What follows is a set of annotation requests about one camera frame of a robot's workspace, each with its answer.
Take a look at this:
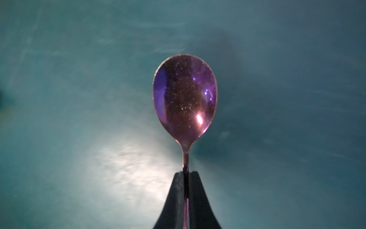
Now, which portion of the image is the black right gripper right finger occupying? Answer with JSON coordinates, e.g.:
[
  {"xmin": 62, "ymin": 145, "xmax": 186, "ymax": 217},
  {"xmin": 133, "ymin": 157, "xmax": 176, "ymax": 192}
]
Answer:
[{"xmin": 189, "ymin": 171, "xmax": 222, "ymax": 229}]

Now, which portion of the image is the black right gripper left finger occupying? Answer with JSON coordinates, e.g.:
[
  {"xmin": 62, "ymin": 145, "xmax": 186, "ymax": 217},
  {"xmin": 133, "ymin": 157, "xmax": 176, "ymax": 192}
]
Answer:
[{"xmin": 153, "ymin": 172, "xmax": 185, "ymax": 229}]

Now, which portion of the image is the purple spoon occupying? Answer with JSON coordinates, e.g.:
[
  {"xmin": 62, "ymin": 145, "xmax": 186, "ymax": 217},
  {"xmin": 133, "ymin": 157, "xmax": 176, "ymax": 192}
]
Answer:
[{"xmin": 152, "ymin": 54, "xmax": 218, "ymax": 229}]

